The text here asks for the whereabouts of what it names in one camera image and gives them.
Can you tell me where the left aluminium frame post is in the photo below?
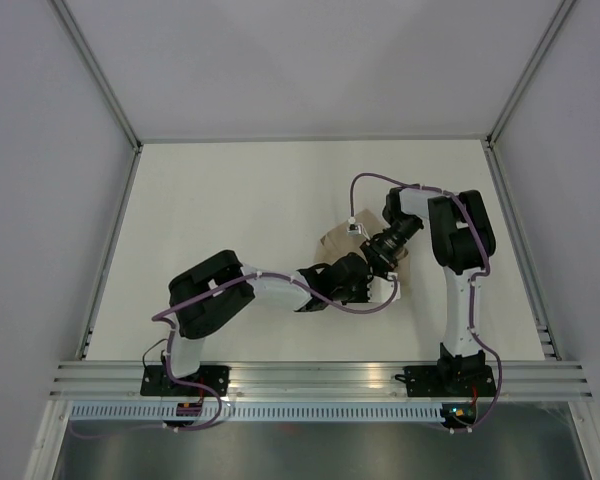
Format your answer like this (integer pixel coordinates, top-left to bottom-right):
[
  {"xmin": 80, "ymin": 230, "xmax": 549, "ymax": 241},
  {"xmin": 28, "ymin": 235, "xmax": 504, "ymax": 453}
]
[{"xmin": 48, "ymin": 0, "xmax": 142, "ymax": 152}]

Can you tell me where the right aluminium frame post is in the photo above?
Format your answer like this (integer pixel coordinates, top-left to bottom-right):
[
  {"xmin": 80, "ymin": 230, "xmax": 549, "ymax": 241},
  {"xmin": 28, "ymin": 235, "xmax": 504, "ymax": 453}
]
[{"xmin": 481, "ymin": 0, "xmax": 578, "ymax": 362}]

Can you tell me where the purple cable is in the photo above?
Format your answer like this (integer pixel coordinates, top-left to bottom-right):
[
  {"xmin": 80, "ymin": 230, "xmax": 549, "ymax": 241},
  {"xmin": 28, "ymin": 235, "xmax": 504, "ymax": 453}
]
[
  {"xmin": 69, "ymin": 272, "xmax": 399, "ymax": 441},
  {"xmin": 348, "ymin": 172, "xmax": 504, "ymax": 436}
]

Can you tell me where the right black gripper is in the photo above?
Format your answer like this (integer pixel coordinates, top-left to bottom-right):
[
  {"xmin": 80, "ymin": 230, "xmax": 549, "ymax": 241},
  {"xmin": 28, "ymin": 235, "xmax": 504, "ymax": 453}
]
[{"xmin": 360, "ymin": 214, "xmax": 421, "ymax": 283}]

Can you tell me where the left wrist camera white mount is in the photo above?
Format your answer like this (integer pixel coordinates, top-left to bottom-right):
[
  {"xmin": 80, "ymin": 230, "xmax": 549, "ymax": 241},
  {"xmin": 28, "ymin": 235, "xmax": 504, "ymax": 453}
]
[{"xmin": 369, "ymin": 272, "xmax": 401, "ymax": 304}]

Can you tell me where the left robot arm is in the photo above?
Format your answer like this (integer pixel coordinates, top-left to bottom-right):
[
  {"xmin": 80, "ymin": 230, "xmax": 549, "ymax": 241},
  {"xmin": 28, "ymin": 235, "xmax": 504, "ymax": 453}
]
[{"xmin": 163, "ymin": 250, "xmax": 372, "ymax": 396}]

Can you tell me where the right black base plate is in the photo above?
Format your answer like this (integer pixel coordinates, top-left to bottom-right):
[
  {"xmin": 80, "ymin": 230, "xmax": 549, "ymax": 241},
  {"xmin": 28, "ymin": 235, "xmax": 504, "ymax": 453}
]
[{"xmin": 402, "ymin": 365, "xmax": 496, "ymax": 398}]

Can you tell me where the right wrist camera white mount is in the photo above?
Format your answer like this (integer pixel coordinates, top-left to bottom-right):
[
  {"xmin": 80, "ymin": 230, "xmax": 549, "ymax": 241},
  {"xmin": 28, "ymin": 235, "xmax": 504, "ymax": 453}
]
[{"xmin": 347, "ymin": 216, "xmax": 368, "ymax": 238}]

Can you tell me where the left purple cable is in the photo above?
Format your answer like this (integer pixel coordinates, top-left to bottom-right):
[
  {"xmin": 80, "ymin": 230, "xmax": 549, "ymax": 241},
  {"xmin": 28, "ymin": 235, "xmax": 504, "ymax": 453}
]
[{"xmin": 69, "ymin": 272, "xmax": 399, "ymax": 441}]

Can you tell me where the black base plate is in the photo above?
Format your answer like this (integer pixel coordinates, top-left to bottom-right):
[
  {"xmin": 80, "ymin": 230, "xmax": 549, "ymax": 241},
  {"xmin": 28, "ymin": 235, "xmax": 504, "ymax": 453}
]
[
  {"xmin": 140, "ymin": 365, "xmax": 229, "ymax": 397},
  {"xmin": 402, "ymin": 365, "xmax": 496, "ymax": 398}
]

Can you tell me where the aluminium front rail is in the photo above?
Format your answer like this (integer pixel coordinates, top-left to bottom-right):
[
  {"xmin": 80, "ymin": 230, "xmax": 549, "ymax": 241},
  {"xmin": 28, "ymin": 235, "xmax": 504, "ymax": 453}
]
[{"xmin": 48, "ymin": 361, "xmax": 593, "ymax": 402}]

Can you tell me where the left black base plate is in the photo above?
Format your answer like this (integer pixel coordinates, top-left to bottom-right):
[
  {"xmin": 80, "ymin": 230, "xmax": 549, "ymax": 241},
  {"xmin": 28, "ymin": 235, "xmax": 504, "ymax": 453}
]
[{"xmin": 140, "ymin": 365, "xmax": 229, "ymax": 397}]

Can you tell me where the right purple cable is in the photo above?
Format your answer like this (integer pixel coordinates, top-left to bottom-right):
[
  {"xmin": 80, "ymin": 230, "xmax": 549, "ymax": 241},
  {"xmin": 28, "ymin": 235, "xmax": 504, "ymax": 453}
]
[{"xmin": 348, "ymin": 172, "xmax": 504, "ymax": 436}]

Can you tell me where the white slotted cable duct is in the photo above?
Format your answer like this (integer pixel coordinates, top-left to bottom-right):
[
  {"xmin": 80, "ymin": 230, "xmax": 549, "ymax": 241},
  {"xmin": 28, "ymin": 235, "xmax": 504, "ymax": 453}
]
[{"xmin": 70, "ymin": 401, "xmax": 443, "ymax": 423}]

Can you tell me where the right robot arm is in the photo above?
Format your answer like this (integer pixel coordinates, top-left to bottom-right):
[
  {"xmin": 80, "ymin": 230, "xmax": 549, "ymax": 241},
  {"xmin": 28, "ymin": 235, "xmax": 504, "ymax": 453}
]
[{"xmin": 361, "ymin": 187, "xmax": 498, "ymax": 398}]

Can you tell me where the aluminium frame post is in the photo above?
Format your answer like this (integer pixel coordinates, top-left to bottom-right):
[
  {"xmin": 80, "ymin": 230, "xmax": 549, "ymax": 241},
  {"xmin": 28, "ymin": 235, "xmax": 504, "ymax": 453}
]
[
  {"xmin": 481, "ymin": 0, "xmax": 578, "ymax": 362},
  {"xmin": 48, "ymin": 0, "xmax": 142, "ymax": 152}
]

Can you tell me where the beige cloth napkin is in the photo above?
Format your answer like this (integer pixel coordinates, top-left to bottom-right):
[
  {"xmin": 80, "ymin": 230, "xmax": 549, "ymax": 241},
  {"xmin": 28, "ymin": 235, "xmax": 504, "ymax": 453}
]
[{"xmin": 314, "ymin": 209, "xmax": 410, "ymax": 305}]

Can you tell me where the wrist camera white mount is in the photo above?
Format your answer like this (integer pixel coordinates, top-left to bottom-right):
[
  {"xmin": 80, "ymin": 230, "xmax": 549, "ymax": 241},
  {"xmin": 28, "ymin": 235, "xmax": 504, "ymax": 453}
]
[
  {"xmin": 347, "ymin": 216, "xmax": 368, "ymax": 238},
  {"xmin": 369, "ymin": 272, "xmax": 401, "ymax": 304}
]

